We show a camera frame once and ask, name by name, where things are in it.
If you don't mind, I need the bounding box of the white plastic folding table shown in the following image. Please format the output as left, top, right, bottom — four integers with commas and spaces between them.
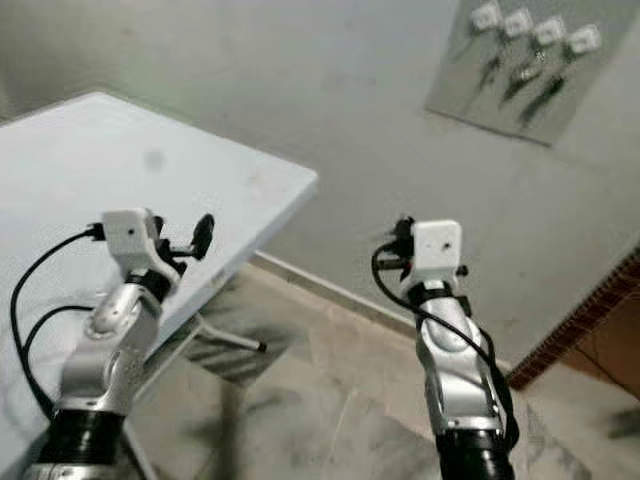
0, 90, 319, 480

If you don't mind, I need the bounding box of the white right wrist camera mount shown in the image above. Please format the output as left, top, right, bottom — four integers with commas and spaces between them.
408, 220, 463, 292

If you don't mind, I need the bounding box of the white square wall hook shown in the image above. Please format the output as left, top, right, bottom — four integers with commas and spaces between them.
566, 24, 602, 57
503, 8, 535, 39
534, 16, 567, 48
470, 2, 503, 31

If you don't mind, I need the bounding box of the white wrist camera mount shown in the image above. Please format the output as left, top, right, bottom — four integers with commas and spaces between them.
408, 220, 463, 292
102, 207, 176, 292

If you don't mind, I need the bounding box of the dark key bunch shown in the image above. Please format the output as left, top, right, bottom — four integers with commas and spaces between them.
520, 75, 571, 126
475, 52, 506, 93

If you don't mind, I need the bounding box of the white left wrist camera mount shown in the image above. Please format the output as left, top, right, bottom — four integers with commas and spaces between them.
102, 207, 176, 292

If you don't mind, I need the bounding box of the white skirting board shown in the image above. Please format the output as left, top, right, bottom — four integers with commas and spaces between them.
253, 250, 423, 333

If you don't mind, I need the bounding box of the grey key hook board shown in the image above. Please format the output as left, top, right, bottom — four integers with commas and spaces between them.
423, 0, 616, 149

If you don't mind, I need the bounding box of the silver key bunch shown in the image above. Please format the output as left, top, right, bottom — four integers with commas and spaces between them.
508, 50, 551, 99

